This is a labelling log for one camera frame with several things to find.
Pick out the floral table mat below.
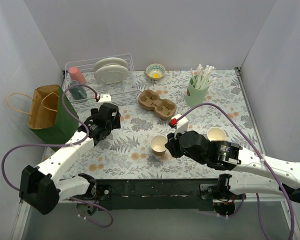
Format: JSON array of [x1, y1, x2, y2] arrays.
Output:
[[63, 69, 263, 179]]

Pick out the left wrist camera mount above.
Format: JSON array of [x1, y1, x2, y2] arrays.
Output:
[[95, 93, 112, 104]]

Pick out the purple cable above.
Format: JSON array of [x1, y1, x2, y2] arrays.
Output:
[[178, 102, 295, 240], [1, 84, 114, 229]]

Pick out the front white plate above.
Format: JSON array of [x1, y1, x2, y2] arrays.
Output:
[[94, 65, 129, 84]]

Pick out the white plate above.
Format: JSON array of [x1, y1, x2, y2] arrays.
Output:
[[94, 65, 129, 84], [93, 57, 128, 72]]

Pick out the stacked brown paper cups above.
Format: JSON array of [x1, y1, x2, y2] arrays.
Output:
[[207, 127, 227, 141]]

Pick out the white wire dish rack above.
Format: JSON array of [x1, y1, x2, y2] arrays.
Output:
[[62, 53, 138, 106]]

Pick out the grey-green mug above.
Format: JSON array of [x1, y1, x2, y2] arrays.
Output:
[[68, 80, 87, 101]]

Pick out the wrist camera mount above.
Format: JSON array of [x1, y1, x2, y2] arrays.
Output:
[[95, 93, 112, 104], [170, 114, 189, 139]]

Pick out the pink cup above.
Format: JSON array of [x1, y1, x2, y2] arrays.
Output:
[[68, 66, 86, 84]]

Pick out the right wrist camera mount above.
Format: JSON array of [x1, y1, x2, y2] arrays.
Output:
[[170, 114, 189, 139]]

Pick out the green straw holder cup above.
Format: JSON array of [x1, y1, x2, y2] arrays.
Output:
[[185, 78, 209, 107]]

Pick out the brown paper coffee cup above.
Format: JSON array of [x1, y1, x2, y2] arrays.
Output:
[[150, 135, 168, 156]]

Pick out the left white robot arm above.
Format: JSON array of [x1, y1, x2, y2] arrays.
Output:
[[19, 102, 121, 215]]

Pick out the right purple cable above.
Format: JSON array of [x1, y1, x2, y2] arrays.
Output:
[[178, 102, 295, 240]]

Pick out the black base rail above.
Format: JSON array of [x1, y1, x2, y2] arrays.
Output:
[[32, 177, 241, 212]]

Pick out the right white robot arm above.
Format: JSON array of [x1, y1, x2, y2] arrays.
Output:
[[165, 131, 300, 204]]

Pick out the patterned small bowl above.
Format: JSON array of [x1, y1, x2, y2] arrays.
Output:
[[145, 63, 166, 81]]

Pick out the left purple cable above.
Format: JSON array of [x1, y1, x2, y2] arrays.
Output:
[[1, 84, 114, 229]]

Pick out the rear white plate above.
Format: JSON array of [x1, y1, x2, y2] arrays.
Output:
[[93, 57, 128, 72]]

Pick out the cardboard cup carrier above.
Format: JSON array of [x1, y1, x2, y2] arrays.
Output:
[[138, 89, 177, 120]]

